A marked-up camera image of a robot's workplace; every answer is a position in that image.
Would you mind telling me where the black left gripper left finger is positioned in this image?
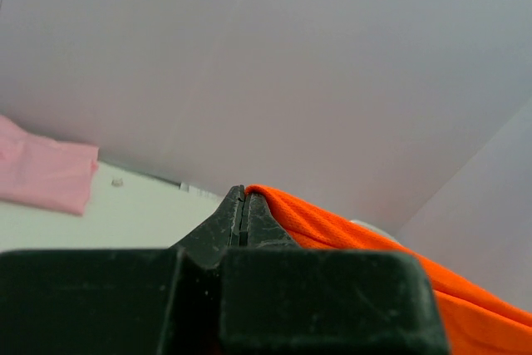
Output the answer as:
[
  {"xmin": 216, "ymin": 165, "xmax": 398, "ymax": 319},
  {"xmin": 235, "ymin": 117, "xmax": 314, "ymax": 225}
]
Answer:
[{"xmin": 173, "ymin": 185, "xmax": 245, "ymax": 268}]

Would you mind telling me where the white paper strip at wall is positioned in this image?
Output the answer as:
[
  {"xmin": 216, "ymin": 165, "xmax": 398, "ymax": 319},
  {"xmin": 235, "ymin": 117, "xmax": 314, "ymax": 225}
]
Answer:
[{"xmin": 179, "ymin": 182, "xmax": 223, "ymax": 202}]

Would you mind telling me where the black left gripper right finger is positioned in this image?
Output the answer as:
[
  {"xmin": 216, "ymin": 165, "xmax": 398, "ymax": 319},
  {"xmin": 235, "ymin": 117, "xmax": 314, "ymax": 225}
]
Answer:
[{"xmin": 239, "ymin": 193, "xmax": 299, "ymax": 249}]

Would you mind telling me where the folded pink t shirt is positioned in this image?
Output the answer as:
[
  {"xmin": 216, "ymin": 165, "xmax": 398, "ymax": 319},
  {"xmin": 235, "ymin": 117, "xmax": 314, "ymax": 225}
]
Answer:
[{"xmin": 1, "ymin": 116, "xmax": 99, "ymax": 215}]

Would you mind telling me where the white perforated plastic basket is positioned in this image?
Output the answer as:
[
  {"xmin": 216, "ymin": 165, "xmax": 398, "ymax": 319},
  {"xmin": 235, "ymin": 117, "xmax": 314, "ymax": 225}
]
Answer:
[{"xmin": 349, "ymin": 219, "xmax": 400, "ymax": 244}]

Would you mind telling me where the orange t shirt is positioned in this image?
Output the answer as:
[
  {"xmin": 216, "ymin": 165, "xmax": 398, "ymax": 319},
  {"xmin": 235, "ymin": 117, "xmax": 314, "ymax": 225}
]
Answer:
[{"xmin": 244, "ymin": 184, "xmax": 532, "ymax": 355}]

